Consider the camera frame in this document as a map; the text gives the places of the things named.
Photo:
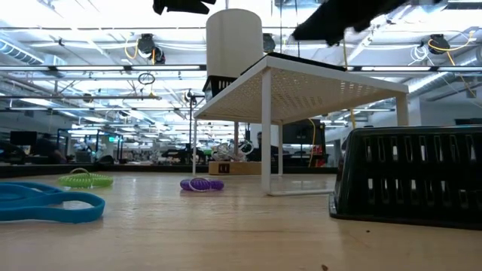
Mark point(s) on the white perforated shelf riser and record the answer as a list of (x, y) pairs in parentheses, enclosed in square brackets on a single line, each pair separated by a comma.
[(301, 94)]

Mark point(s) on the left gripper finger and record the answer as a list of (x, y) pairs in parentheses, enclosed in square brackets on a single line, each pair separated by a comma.
[(188, 5)]

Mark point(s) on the person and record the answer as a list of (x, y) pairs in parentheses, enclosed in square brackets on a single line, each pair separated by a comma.
[(260, 141)]

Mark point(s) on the white cylinder bin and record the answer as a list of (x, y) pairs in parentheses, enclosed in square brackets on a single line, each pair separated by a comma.
[(233, 41)]

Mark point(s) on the black equipment cabinet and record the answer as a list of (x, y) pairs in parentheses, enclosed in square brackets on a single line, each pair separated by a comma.
[(301, 133)]

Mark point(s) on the black computer monitor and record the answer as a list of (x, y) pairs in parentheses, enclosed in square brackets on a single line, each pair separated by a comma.
[(23, 138)]

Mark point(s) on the blue rubber band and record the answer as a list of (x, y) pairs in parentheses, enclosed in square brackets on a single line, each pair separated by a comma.
[(34, 188), (75, 216)]

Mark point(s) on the brown cardboard box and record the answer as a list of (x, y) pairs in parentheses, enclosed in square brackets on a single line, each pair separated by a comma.
[(233, 168)]

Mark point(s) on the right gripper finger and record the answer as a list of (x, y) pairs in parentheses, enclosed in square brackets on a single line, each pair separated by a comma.
[(346, 19)]

